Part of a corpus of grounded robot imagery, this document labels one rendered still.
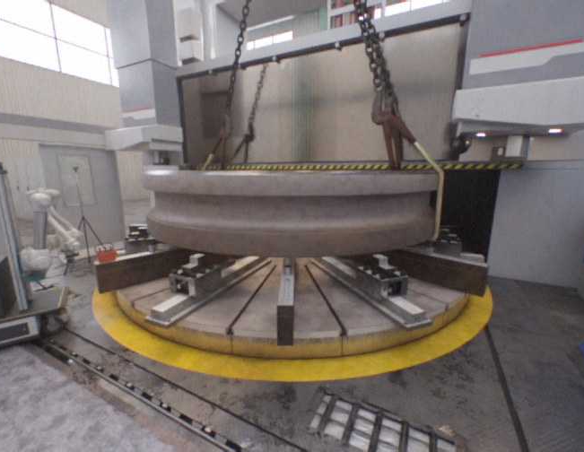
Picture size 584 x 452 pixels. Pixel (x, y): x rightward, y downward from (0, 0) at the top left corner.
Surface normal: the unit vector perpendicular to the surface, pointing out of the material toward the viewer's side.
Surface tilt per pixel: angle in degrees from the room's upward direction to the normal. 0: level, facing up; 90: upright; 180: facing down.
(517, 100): 90
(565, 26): 90
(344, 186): 90
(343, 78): 90
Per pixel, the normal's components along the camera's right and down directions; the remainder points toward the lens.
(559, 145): -0.46, 0.18
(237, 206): -0.26, 0.19
